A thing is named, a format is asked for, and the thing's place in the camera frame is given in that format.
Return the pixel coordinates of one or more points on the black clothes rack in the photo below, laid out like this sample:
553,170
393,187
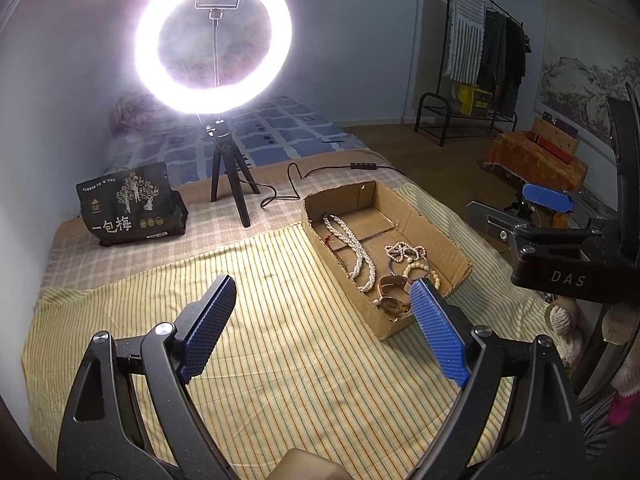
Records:
430,105

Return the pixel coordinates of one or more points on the floral pillow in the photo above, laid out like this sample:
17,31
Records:
125,110

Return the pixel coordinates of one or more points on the cardboard box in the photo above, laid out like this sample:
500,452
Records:
340,280

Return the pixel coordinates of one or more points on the orange cloth covered table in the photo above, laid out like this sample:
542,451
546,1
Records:
520,160

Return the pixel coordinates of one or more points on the yellow box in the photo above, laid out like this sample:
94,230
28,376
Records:
475,100

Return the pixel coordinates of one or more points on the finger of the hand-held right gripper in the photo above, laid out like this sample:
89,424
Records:
545,197
495,219

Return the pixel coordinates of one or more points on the yellow striped cloth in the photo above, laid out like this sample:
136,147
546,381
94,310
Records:
280,360

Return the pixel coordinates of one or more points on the landscape wall poster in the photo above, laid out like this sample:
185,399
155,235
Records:
575,85

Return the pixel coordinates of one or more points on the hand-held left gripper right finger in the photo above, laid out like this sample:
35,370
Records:
440,330

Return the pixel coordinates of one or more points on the dark green garment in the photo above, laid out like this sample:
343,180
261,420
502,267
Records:
490,55

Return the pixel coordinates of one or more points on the brown box with red item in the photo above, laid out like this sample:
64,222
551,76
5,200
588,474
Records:
555,135

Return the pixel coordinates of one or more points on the black printed bag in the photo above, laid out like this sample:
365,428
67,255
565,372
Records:
130,210

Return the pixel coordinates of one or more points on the black curved frame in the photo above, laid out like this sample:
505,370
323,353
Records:
625,160

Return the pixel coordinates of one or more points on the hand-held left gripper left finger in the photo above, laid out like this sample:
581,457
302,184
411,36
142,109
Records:
210,330

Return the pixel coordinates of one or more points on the black garment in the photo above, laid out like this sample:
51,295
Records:
514,70

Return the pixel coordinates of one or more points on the black tripod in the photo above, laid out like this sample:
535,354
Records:
222,160

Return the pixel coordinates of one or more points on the beige plush toy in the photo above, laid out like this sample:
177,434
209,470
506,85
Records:
562,320

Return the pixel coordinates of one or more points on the striped towel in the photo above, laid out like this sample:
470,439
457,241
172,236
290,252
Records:
465,25

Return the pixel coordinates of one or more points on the blue patterned bedsheet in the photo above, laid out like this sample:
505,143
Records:
280,130

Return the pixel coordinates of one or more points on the plush toy with pink clothing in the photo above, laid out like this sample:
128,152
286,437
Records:
625,405

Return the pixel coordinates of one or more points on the phone holder clamp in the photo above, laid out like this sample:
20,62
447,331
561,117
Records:
216,15

